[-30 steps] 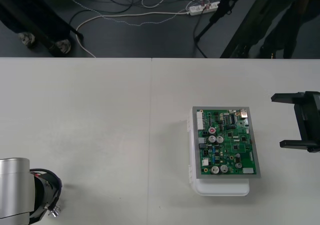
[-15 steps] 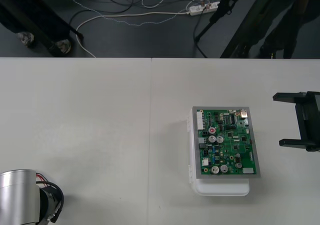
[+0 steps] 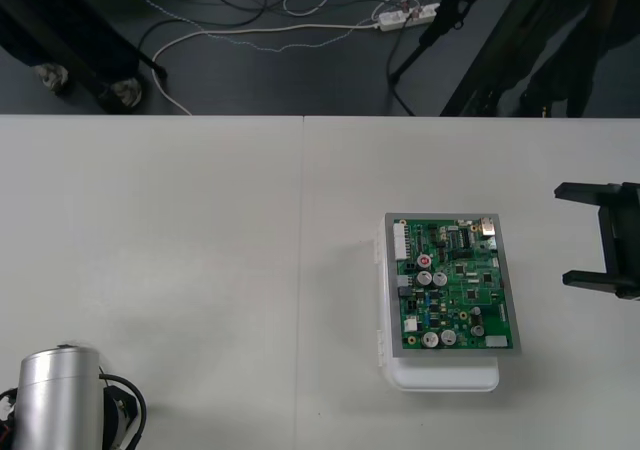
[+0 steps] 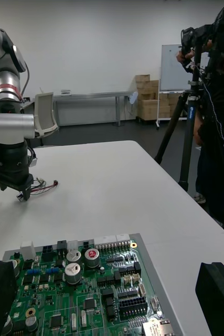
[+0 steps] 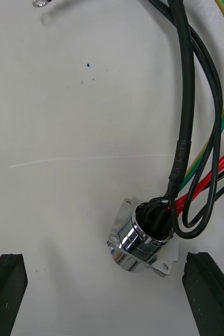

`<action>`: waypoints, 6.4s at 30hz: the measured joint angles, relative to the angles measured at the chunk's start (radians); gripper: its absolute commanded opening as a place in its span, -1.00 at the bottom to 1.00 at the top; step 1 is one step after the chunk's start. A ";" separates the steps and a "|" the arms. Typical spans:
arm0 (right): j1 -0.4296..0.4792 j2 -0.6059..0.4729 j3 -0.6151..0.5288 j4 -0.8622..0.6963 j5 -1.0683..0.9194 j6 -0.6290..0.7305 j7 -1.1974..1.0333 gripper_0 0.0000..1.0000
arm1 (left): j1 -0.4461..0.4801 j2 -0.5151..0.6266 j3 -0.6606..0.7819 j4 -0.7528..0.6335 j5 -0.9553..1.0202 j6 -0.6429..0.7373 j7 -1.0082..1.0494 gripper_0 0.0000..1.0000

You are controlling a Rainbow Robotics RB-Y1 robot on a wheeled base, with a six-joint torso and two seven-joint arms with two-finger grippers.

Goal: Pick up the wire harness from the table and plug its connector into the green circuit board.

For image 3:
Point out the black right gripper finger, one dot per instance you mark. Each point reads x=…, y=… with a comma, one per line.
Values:
x=577, y=191
x=590, y=281

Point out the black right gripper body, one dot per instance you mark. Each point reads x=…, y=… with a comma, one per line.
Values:
x=625, y=240

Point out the silver and black left arm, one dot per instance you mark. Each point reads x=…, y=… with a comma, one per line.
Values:
x=55, y=395

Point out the milky plastic box with lid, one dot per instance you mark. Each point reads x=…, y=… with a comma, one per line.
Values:
x=445, y=377

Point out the black tripod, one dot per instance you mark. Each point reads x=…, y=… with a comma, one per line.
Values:
x=445, y=15

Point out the white power strip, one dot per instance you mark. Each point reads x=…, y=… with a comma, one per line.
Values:
x=406, y=16

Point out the black tripod leg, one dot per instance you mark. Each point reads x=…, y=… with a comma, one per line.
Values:
x=150, y=65

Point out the green circuit board grey frame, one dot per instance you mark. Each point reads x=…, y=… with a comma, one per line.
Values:
x=450, y=290

